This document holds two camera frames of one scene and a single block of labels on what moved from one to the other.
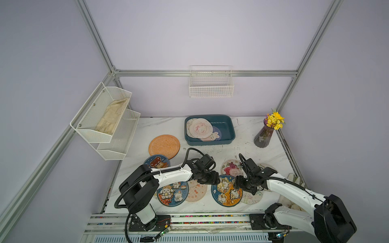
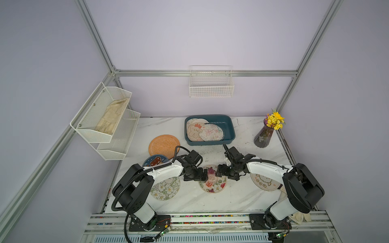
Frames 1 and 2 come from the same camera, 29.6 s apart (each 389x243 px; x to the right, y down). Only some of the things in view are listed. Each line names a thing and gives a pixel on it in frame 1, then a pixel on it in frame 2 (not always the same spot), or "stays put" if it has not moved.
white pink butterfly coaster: (247, 198) to (211, 132)
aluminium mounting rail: (117, 223) stays put
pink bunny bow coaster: (196, 191) to (193, 127)
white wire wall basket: (211, 81) stays put
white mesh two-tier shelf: (104, 121) stays put
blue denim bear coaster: (157, 161) stays put
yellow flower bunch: (275, 121) stays put
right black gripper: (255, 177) to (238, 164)
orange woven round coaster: (164, 145) stays put
